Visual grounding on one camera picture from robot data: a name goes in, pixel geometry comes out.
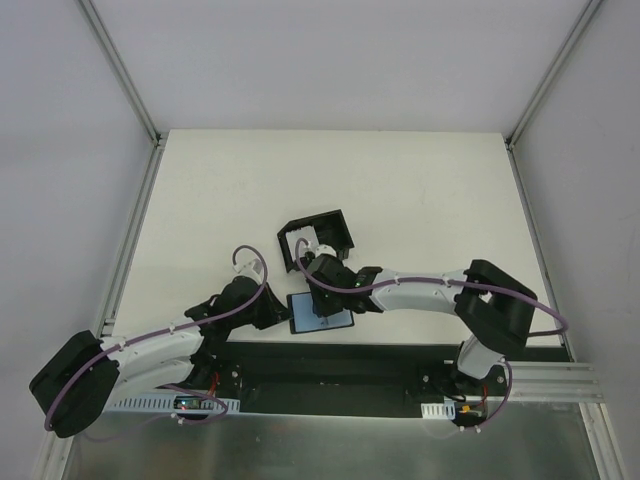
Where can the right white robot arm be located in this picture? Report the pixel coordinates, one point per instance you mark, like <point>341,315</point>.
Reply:
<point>496,308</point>

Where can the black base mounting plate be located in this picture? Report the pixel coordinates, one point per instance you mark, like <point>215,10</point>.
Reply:
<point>356,380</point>

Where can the electronics board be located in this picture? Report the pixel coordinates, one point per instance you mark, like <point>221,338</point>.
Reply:
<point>193,403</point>
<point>474,410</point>

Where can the left white cable duct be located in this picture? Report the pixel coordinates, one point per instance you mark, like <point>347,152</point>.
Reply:
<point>164,403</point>

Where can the white credit card stack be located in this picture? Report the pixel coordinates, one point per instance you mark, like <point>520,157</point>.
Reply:
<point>306,233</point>

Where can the left aluminium frame post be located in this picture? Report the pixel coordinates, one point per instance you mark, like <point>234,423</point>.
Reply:
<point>105,42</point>

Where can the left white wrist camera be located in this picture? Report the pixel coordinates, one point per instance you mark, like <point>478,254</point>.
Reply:
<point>251,268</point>

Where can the right aluminium side rail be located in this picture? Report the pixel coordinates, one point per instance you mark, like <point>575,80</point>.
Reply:
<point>533,227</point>

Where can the left aluminium side rail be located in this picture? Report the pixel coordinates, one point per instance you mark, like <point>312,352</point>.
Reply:
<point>108,311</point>

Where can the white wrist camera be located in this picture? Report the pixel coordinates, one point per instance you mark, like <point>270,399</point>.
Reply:
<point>251,268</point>
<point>316,250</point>

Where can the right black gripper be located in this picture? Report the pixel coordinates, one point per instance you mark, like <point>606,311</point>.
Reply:
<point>325,304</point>

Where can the front aluminium extrusion rail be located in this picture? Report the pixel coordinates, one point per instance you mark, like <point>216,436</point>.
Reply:
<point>555,382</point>

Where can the right electronics board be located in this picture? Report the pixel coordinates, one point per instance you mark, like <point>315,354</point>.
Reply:
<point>474,410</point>

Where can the black card tray box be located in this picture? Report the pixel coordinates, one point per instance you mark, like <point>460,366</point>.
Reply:
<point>329,229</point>

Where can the left electronics board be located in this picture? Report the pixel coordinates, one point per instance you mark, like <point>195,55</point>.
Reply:
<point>193,403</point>

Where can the right aluminium frame post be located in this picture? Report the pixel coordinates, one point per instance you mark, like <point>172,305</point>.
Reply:
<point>560,59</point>

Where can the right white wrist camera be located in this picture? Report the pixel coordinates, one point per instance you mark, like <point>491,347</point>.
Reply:
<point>316,250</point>

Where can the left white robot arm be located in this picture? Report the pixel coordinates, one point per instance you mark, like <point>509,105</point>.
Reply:
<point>88,374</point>

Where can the right white cable duct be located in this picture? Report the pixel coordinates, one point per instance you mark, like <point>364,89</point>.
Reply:
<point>438,411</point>

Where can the aluminium side rail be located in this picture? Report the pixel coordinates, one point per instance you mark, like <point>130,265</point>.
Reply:
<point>533,227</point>
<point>108,311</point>

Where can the white cable duct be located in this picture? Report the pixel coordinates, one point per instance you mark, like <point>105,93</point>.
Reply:
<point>164,403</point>
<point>438,411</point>

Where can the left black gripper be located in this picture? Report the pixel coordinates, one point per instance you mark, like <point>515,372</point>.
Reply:
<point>273,307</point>

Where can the black leather card holder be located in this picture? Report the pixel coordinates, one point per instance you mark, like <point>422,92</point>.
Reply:
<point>304,320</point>

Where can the aluminium frame post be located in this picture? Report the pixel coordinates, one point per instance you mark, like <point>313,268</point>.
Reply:
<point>560,59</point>
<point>105,42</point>

